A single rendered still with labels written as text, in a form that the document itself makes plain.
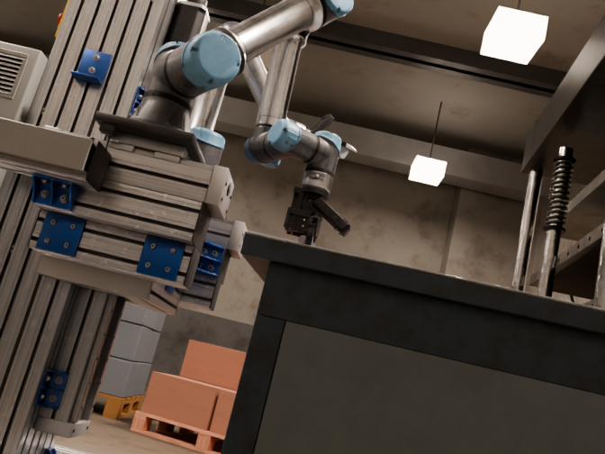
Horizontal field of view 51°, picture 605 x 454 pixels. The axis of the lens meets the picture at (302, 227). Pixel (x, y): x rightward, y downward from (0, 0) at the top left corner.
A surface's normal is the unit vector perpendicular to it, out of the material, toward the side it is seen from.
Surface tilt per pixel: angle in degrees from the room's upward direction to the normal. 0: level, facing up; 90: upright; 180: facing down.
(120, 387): 90
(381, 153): 90
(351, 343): 90
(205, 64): 95
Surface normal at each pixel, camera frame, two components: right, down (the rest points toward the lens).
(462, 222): 0.01, -0.24
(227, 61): 0.51, 0.03
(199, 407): -0.31, -0.30
